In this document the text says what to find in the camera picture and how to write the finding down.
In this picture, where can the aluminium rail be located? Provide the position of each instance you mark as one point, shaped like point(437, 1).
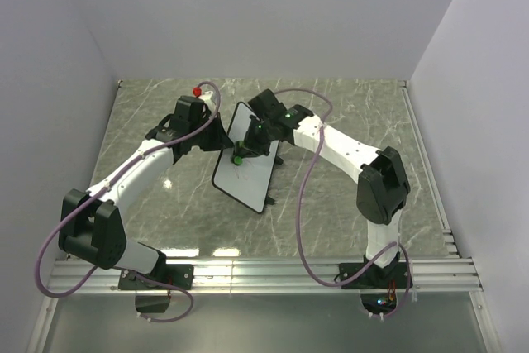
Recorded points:
point(450, 243)
point(268, 276)

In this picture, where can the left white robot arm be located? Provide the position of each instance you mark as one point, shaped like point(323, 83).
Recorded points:
point(92, 226)

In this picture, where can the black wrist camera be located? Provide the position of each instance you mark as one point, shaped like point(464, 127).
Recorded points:
point(188, 110)
point(266, 106)

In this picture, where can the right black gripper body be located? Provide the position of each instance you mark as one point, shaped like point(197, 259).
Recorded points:
point(259, 136)

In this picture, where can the white board black frame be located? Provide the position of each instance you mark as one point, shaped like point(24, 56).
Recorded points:
point(247, 180)

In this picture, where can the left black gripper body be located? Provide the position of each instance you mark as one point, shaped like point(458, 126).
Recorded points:
point(198, 140)

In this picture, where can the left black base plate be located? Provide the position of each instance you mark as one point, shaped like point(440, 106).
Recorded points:
point(176, 275)

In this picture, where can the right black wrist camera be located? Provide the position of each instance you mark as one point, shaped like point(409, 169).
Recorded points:
point(266, 106)

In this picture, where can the aluminium front rail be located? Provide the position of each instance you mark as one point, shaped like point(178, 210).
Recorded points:
point(268, 276)

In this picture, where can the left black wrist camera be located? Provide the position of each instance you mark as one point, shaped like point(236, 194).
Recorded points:
point(188, 110)

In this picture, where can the aluminium right side rail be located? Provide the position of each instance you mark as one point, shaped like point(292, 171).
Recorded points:
point(450, 243)

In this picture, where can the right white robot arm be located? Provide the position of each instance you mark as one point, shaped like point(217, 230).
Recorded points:
point(382, 183)

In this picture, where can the green whiteboard eraser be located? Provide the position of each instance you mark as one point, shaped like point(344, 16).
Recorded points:
point(238, 153)

